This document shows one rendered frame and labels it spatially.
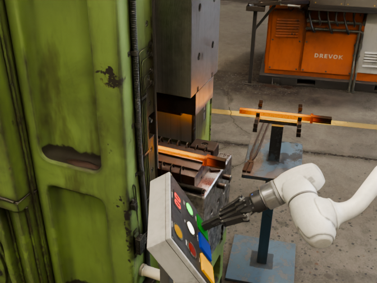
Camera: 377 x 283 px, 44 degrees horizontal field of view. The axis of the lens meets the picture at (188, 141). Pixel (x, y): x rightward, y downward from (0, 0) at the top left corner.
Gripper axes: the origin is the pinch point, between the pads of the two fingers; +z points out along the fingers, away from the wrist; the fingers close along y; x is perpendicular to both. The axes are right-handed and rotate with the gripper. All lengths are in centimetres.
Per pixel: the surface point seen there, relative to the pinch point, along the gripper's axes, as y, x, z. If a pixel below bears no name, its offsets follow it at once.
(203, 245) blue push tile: -11.9, 2.3, 3.1
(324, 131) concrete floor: 251, -155, -62
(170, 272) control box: -27.1, 10.9, 10.6
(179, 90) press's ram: 33, 37, -9
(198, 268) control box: -25.0, 6.0, 3.8
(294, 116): 81, -24, -43
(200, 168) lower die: 41.0, -2.8, 3.3
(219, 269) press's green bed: 58, -76, 30
